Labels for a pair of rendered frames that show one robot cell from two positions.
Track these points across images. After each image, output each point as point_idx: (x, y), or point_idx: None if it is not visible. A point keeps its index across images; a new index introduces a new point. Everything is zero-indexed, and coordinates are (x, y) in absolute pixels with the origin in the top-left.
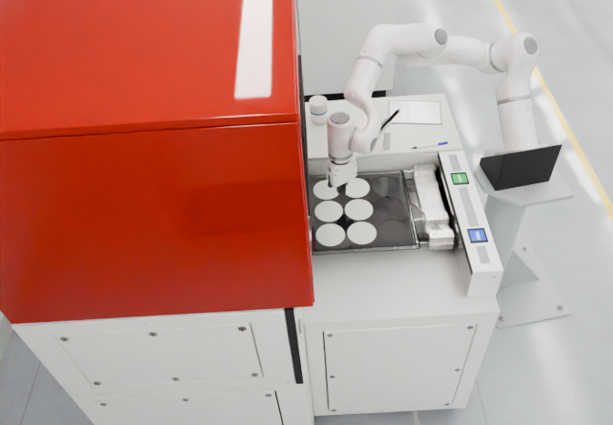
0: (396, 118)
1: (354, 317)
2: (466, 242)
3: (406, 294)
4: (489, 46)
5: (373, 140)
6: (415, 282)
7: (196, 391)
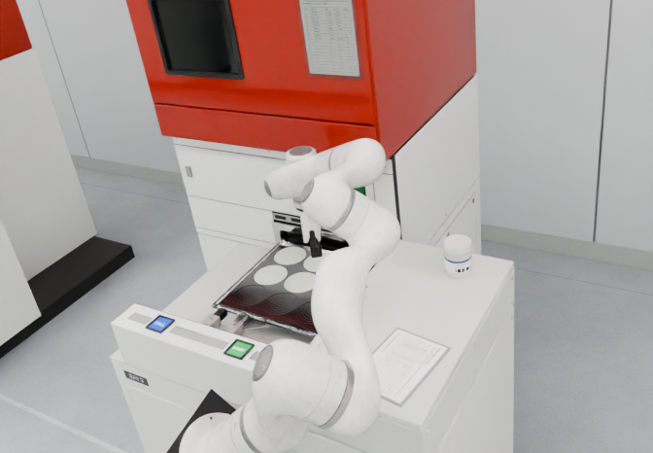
0: (400, 338)
1: (213, 268)
2: (164, 314)
3: (196, 305)
4: (351, 363)
5: (265, 182)
6: (200, 316)
7: None
